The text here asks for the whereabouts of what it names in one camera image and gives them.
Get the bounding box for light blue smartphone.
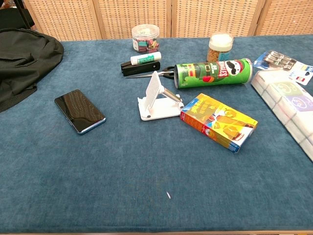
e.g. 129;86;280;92
54;89;107;135

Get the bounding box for white folding phone stand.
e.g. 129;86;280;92
137;70;185;121

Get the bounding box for black tripod stand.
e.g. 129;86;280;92
17;0;32;29

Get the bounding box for black stapler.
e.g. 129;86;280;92
120;61;161;77

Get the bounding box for white green glue stick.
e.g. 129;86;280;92
130;51;162;66

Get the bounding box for yellow orange snack box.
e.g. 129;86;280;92
180;93;259;154

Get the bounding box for blue velvet tablecloth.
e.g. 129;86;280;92
0;34;313;233

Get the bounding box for green Pringles can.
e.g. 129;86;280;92
174;58;253;90

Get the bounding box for clear jar of binder clips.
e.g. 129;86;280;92
131;24;160;54

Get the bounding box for white lidded snack jar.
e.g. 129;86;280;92
206;33;234;63

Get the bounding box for woven wooden folding screen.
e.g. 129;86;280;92
23;0;313;41

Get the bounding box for wrapped tissue pack bundle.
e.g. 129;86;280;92
250;70;313;162

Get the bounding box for blister pack of clips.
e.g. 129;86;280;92
252;50;313;86

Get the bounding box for black backpack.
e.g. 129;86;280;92
0;28;65;113

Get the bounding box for black handled scissors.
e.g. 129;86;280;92
125;65;176;81

